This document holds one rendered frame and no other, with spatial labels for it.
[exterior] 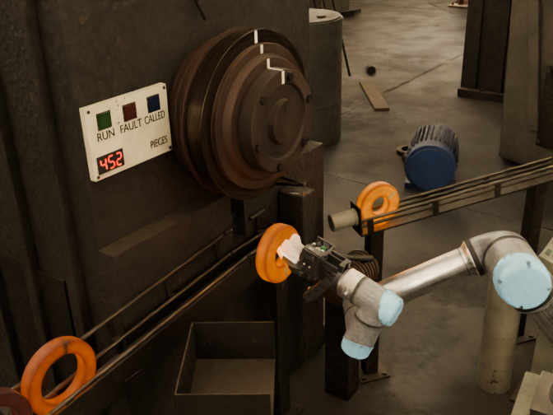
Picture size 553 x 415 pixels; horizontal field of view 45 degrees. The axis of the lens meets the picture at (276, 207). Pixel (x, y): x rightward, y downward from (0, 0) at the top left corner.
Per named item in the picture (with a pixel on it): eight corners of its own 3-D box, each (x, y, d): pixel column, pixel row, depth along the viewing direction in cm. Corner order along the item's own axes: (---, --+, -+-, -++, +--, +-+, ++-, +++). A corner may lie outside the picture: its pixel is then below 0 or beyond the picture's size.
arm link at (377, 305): (383, 334, 157) (397, 305, 154) (344, 310, 162) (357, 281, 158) (396, 324, 164) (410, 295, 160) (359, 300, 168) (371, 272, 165)
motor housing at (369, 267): (316, 394, 247) (315, 268, 224) (347, 362, 262) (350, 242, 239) (346, 408, 240) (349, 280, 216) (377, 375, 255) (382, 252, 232)
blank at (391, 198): (369, 231, 233) (374, 235, 230) (347, 203, 224) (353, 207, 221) (401, 201, 234) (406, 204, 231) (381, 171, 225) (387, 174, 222)
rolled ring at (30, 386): (12, 396, 142) (3, 389, 144) (58, 431, 155) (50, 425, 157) (70, 324, 150) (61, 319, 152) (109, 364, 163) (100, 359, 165)
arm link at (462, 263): (508, 208, 170) (333, 283, 180) (522, 227, 160) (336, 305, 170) (524, 245, 174) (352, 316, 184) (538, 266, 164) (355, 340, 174)
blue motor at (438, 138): (400, 197, 398) (403, 142, 384) (411, 162, 448) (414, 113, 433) (453, 202, 390) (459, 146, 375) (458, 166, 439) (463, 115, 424)
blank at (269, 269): (250, 241, 167) (261, 244, 165) (285, 212, 177) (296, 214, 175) (259, 291, 175) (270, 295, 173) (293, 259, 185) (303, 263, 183)
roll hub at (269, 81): (239, 184, 179) (234, 80, 167) (299, 151, 199) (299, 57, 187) (257, 188, 176) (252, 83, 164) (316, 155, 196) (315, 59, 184)
